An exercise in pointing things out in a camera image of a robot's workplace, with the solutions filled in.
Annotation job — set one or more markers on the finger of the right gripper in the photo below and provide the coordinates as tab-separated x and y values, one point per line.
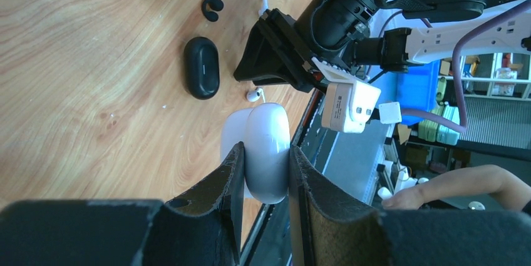
269	58

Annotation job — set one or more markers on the blue bin in background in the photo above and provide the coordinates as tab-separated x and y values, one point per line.
415	89

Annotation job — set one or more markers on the white earbud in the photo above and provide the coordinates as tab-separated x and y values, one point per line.
256	95
263	7

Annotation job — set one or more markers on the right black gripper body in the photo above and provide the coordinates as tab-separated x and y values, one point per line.
326	29

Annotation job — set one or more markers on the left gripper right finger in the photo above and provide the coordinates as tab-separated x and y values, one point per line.
451	236

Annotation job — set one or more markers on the white earbud charging case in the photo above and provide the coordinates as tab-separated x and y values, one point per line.
264	131

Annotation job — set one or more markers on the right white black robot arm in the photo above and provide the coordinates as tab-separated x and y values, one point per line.
389	51

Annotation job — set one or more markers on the black earbud charging case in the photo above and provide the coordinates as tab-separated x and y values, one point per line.
202	70

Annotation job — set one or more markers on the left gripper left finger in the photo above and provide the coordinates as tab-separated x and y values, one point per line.
201	226

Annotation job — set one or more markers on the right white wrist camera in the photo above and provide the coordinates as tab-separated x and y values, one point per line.
349	101

